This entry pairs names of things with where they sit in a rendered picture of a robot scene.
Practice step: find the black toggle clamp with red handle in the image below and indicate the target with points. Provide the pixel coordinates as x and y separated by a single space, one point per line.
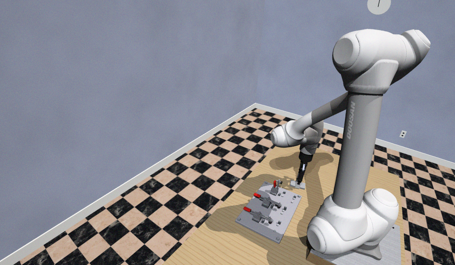
257 216
267 201

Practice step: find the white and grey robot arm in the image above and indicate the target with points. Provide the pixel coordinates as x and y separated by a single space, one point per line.
369 61

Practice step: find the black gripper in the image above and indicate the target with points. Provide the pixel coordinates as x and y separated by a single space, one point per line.
304 160

